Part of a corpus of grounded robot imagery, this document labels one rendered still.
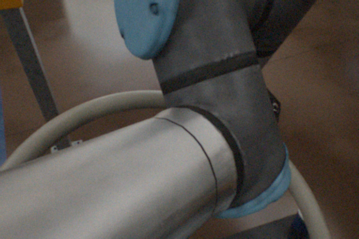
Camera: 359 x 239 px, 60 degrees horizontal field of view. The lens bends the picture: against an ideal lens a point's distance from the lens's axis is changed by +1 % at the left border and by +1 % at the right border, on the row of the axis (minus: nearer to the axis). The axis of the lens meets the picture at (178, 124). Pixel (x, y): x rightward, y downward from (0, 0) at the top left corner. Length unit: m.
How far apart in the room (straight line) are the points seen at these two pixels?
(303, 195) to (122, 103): 0.32
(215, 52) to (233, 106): 0.04
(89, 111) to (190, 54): 0.26
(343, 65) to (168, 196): 3.03
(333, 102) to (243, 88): 2.44
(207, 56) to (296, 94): 2.42
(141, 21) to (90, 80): 2.49
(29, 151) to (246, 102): 0.29
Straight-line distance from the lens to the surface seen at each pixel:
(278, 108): 0.51
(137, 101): 0.49
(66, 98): 2.60
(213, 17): 0.25
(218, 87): 0.24
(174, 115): 0.22
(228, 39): 0.25
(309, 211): 0.54
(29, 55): 1.65
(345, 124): 2.53
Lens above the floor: 1.56
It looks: 44 degrees down
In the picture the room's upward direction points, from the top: straight up
